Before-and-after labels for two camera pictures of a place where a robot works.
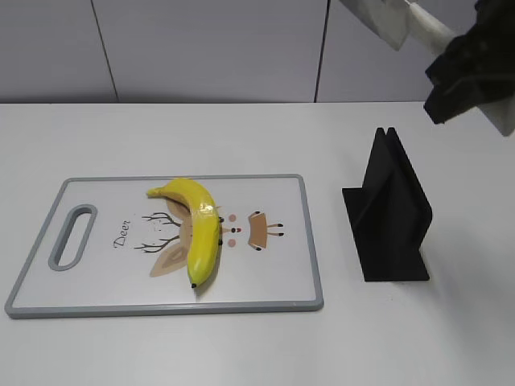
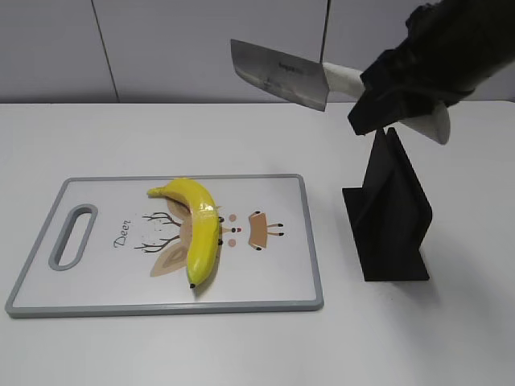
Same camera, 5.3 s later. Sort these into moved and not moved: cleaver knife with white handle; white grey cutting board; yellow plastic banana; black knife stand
Moved: cleaver knife with white handle
Not moved: white grey cutting board; yellow plastic banana; black knife stand
